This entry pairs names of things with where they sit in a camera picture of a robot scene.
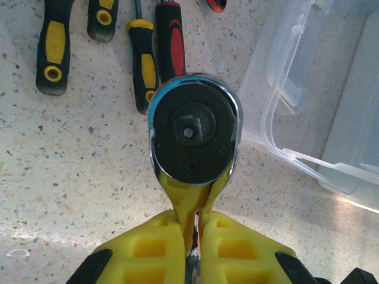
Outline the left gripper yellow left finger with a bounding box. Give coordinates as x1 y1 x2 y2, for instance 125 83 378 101
66 210 191 284

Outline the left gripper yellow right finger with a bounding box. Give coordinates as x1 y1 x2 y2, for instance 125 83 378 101
197 211 319 284

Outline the slim black yellow screwdriver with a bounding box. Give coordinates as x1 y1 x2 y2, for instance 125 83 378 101
126 0 161 116

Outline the clear plastic tool box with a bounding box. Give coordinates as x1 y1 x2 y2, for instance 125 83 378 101
236 0 379 214

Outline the large black yellow screwdriver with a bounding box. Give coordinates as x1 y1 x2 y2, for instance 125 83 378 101
35 0 74 97
86 0 120 44

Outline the orange black precision screwdriver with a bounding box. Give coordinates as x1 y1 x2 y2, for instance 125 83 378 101
205 0 228 15

